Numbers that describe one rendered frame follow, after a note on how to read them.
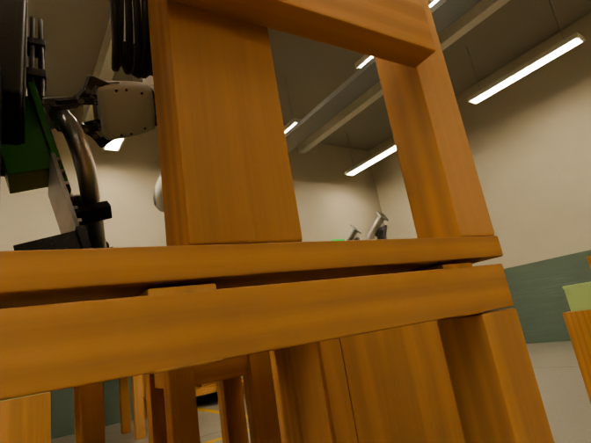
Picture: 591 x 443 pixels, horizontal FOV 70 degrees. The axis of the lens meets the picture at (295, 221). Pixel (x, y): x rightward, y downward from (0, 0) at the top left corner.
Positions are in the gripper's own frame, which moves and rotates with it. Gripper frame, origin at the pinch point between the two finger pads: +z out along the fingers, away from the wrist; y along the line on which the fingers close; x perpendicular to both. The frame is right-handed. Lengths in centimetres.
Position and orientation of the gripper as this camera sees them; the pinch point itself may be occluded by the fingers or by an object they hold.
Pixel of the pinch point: (66, 115)
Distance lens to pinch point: 86.0
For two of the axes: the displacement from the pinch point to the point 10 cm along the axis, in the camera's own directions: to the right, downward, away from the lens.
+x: 6.2, 4.5, -6.4
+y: 0.9, -8.6, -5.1
